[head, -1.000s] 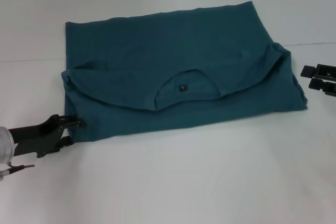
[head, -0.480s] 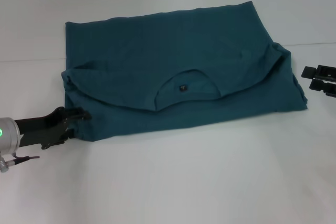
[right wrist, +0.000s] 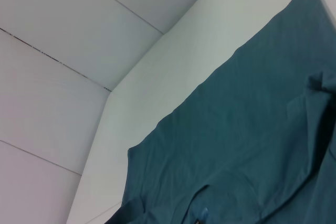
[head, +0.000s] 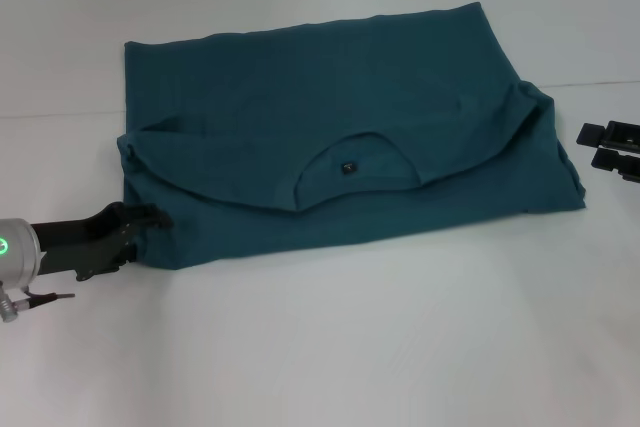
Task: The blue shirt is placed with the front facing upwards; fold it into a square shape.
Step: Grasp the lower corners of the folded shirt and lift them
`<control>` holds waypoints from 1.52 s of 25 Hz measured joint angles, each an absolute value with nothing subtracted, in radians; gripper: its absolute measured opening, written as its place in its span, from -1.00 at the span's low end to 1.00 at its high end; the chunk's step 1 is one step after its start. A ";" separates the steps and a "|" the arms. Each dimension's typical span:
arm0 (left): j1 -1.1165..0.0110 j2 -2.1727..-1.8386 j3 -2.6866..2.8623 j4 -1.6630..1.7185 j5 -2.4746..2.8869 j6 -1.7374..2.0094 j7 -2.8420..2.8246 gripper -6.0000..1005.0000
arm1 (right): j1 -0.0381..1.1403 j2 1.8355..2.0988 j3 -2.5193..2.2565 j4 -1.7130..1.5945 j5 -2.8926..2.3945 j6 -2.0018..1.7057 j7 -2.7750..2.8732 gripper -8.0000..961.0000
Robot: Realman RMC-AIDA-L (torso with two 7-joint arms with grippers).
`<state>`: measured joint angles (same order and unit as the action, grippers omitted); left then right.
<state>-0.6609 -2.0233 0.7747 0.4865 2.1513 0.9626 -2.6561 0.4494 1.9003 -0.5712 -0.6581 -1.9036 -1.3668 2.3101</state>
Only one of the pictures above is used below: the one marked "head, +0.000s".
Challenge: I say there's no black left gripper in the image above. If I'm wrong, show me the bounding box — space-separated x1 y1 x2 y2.
27 200 175 283

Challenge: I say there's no teal shirt with FREE print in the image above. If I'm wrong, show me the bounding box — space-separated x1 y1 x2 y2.
115 0 587 272

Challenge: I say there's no grey left gripper cable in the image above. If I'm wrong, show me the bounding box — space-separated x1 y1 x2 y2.
0 284 77 324

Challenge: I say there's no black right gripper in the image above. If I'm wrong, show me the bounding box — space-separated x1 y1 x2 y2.
575 119 640 181

